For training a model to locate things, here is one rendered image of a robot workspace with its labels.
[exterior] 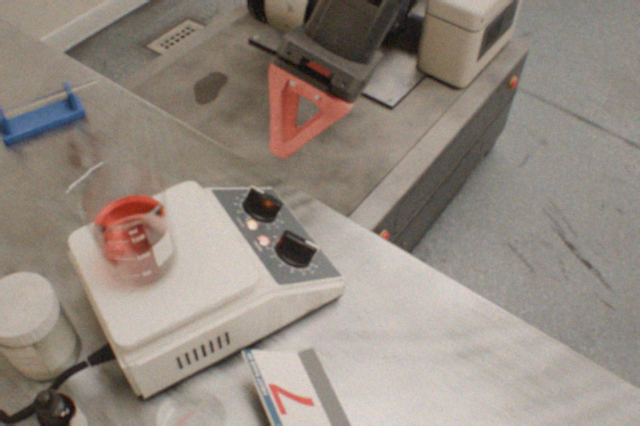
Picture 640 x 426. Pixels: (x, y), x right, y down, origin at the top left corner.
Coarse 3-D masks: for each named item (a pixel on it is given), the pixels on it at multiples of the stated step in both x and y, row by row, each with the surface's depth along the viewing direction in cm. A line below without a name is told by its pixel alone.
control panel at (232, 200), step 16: (224, 192) 55; (240, 192) 56; (272, 192) 59; (224, 208) 53; (240, 208) 54; (288, 208) 58; (240, 224) 52; (256, 224) 53; (272, 224) 54; (288, 224) 56; (256, 240) 51; (272, 240) 53; (272, 256) 51; (320, 256) 54; (272, 272) 49; (288, 272) 50; (304, 272) 51; (320, 272) 52; (336, 272) 53
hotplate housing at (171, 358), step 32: (256, 256) 50; (256, 288) 47; (288, 288) 49; (320, 288) 51; (192, 320) 45; (224, 320) 46; (256, 320) 49; (288, 320) 52; (96, 352) 47; (128, 352) 43; (160, 352) 44; (192, 352) 46; (224, 352) 49; (160, 384) 47
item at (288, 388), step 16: (272, 368) 48; (288, 368) 49; (272, 384) 46; (288, 384) 48; (304, 384) 49; (288, 400) 46; (304, 400) 47; (288, 416) 45; (304, 416) 46; (320, 416) 47
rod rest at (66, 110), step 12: (72, 96) 67; (0, 108) 65; (48, 108) 69; (60, 108) 69; (72, 108) 69; (12, 120) 68; (24, 120) 68; (36, 120) 68; (48, 120) 68; (60, 120) 68; (72, 120) 69; (0, 132) 66; (12, 132) 66; (24, 132) 66; (36, 132) 67
